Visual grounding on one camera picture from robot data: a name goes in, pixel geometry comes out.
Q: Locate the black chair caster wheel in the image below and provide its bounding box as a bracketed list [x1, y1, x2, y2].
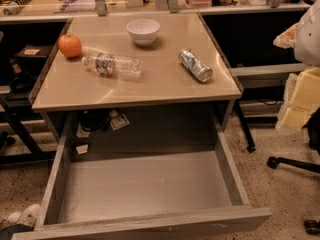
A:
[304, 220, 320, 235]

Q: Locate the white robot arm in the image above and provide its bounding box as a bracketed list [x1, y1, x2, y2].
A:
[273, 0, 320, 134]

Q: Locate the open grey wooden drawer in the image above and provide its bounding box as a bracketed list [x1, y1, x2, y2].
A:
[13, 109, 271, 240]

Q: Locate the white ceramic bowl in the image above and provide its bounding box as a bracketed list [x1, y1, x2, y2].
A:
[127, 19, 160, 46]

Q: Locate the black office chair base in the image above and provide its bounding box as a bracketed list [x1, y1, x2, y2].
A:
[267, 109, 320, 174]

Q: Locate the clear plastic water bottle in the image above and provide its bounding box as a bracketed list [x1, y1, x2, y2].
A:
[81, 53, 142, 80]

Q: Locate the white sneaker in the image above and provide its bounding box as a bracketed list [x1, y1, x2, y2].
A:
[0, 203, 40, 230]

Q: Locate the black box with label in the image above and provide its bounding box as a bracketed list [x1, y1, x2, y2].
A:
[14, 45, 53, 63]

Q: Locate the silver soda can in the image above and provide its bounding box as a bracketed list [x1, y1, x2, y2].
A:
[178, 48, 213, 83]

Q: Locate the orange fruit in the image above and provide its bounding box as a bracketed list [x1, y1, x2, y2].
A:
[58, 34, 82, 58]

